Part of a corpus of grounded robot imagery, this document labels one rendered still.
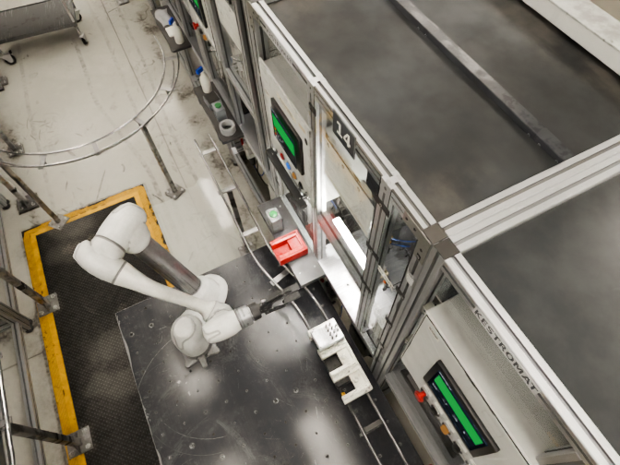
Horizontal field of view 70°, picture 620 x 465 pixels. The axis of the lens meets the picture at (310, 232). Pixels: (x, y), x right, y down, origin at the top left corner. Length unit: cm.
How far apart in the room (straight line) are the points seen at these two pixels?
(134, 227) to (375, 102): 108
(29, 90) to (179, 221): 226
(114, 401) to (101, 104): 274
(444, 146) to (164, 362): 176
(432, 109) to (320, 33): 47
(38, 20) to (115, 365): 363
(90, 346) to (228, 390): 134
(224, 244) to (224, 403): 144
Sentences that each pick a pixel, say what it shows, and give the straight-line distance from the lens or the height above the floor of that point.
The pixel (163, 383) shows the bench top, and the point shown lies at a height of 68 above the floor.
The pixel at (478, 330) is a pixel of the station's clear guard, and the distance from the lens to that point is 111.
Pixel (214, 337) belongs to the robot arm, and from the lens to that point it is 190.
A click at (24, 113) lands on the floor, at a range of 502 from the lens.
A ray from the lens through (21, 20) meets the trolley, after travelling 567.
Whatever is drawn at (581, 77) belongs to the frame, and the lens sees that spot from 158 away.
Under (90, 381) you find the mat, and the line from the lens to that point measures 332.
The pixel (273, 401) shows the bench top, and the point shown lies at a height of 68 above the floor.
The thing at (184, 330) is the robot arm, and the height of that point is 95.
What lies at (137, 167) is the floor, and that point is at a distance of 406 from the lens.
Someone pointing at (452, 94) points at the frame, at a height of 201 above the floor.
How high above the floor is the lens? 292
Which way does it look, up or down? 60 degrees down
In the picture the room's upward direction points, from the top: 3 degrees counter-clockwise
